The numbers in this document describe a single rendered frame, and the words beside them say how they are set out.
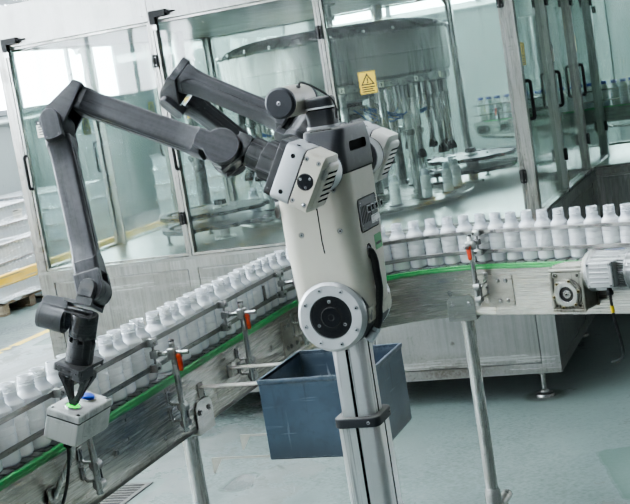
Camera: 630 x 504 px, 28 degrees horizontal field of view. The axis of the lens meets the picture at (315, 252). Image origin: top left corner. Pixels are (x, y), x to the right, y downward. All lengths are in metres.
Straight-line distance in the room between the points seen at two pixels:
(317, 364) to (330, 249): 0.92
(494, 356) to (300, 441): 2.96
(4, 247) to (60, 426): 9.47
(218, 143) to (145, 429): 0.90
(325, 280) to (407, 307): 1.65
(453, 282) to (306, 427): 1.21
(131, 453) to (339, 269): 0.76
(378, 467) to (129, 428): 0.64
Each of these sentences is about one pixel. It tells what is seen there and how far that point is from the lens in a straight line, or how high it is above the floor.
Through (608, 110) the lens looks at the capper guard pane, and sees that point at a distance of 7.85.
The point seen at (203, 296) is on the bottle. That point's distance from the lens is 3.63.
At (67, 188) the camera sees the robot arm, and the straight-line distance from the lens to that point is 2.70.
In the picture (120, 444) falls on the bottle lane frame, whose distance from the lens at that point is 3.10.
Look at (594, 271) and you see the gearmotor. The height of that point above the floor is 0.99.
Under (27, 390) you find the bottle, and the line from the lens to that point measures 2.85.
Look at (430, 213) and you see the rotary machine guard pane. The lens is 6.15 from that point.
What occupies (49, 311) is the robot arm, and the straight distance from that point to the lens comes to 2.65.
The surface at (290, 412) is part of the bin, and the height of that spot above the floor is 0.86.
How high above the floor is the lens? 1.70
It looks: 8 degrees down
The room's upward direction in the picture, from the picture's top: 9 degrees counter-clockwise
